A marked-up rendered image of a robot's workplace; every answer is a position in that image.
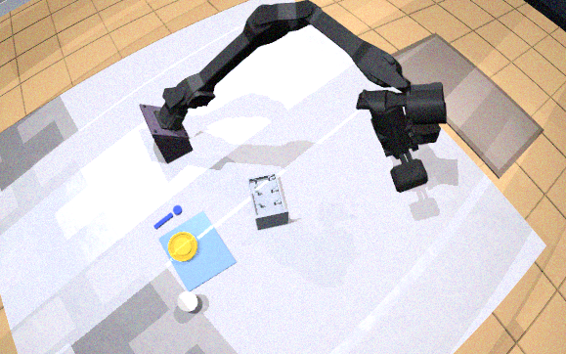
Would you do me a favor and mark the yellow plate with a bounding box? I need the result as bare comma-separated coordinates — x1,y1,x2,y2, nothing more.
168,231,197,262

